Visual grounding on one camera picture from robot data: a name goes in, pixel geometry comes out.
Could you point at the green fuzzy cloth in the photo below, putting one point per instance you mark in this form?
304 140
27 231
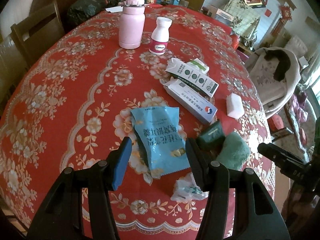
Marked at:
234 153

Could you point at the white green milk carton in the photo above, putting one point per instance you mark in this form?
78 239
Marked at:
200 82

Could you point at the pink thermos bottle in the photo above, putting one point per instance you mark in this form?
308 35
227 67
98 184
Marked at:
131 24

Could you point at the small chair red cushion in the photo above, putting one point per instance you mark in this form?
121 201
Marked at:
277 128

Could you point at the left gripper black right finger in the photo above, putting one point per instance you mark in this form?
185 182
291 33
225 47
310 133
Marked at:
199 162

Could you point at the red floral tablecloth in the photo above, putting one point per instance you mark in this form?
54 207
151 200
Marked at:
74 105

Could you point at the white pink supplement bottle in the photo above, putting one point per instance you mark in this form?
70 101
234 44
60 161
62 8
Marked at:
160 36

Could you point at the red chinese knot decoration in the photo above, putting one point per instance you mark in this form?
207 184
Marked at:
285 16

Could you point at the blue snack bag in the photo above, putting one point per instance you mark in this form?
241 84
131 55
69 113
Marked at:
157 128

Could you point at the white tissue wrapper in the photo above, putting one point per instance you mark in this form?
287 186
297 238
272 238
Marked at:
185 190

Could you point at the wooden chair behind table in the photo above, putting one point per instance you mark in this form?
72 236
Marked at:
38 32

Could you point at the green white tissue pack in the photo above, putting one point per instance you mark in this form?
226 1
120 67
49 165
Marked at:
198 65

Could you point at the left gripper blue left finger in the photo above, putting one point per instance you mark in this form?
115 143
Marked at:
120 159

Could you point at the white blue medicine box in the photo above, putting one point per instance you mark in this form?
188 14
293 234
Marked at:
191 100

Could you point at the dark green small pouch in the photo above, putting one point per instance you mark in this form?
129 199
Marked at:
212 139

